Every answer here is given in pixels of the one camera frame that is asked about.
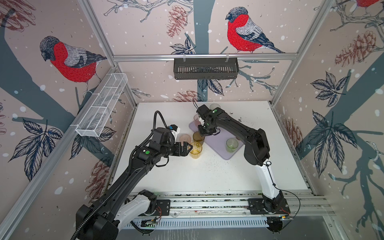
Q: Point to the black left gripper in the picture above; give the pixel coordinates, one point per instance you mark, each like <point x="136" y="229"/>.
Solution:
<point x="185" y="151"/>

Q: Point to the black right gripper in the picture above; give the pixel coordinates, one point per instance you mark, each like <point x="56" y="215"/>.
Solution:
<point x="202" y="132"/>

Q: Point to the yellow amber glass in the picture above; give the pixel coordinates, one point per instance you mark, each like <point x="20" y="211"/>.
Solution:
<point x="196" y="150"/>

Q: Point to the pale green tall glass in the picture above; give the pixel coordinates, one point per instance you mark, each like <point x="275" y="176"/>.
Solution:
<point x="214" y="106"/>

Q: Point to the rose pink glass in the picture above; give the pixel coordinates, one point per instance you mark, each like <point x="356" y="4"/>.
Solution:
<point x="197" y="120"/>

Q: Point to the dark brown glass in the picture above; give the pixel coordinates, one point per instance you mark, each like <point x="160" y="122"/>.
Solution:
<point x="197" y="137"/>

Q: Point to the bright green glass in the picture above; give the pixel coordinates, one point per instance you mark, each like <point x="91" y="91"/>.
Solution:
<point x="232" y="145"/>

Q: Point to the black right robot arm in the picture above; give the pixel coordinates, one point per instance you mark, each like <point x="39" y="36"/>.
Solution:
<point x="256" y="152"/>

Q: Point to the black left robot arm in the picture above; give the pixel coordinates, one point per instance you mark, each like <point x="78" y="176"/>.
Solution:
<point x="104" y="218"/>

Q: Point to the lilac plastic tray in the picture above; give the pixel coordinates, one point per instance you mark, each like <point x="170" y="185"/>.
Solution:
<point x="218" y="143"/>

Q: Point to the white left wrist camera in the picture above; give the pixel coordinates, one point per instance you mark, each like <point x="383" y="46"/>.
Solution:
<point x="175" y="130"/>

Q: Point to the black wire wall basket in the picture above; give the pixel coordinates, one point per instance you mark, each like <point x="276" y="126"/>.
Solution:
<point x="206" y="69"/>

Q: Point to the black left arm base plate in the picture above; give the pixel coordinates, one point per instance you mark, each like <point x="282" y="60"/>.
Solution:
<point x="159" y="208"/>

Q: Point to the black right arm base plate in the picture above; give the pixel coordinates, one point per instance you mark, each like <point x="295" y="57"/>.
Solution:
<point x="257" y="207"/>

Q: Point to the white mesh wall basket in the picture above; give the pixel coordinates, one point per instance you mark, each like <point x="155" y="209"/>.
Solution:
<point x="98" y="114"/>

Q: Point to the aluminium rail frame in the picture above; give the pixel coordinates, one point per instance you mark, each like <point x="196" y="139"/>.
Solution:
<point x="235" y="204"/>

